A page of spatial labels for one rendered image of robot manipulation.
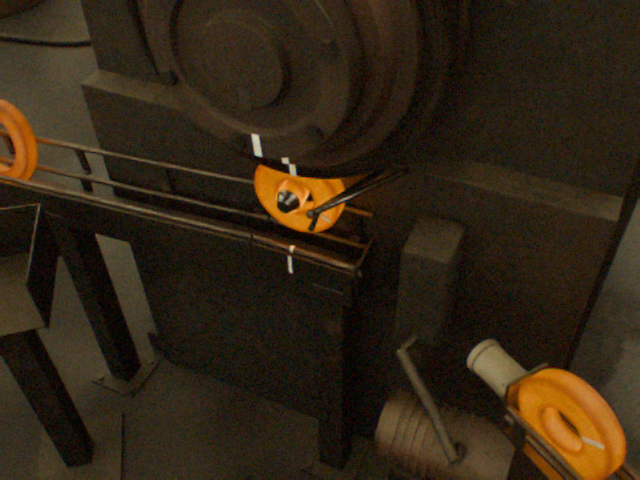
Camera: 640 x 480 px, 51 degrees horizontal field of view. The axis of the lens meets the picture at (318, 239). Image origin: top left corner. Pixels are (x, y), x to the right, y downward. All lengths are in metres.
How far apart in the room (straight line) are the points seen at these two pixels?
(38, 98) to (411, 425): 2.34
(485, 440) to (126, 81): 0.90
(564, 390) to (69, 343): 1.46
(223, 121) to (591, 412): 0.60
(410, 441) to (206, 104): 0.63
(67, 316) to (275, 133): 1.35
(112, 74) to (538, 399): 0.94
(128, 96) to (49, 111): 1.73
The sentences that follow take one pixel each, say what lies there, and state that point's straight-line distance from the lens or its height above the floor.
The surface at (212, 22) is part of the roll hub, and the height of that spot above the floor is 1.16.
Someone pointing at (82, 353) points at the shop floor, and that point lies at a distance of 2.03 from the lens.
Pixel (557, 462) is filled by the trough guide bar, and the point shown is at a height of 0.67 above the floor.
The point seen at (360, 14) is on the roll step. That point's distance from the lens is 0.81.
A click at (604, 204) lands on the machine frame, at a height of 0.87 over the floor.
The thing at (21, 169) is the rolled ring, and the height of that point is 0.66.
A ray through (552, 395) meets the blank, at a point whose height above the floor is 0.75.
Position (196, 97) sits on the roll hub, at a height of 1.05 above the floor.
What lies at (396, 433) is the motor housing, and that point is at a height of 0.52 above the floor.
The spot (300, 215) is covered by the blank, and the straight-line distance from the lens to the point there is 1.13.
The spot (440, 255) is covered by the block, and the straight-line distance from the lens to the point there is 1.04.
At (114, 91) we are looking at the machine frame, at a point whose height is 0.87.
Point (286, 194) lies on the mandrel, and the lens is 1.07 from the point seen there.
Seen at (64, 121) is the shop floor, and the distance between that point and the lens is 2.93.
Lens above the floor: 1.54
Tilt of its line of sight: 44 degrees down
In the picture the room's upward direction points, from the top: 2 degrees counter-clockwise
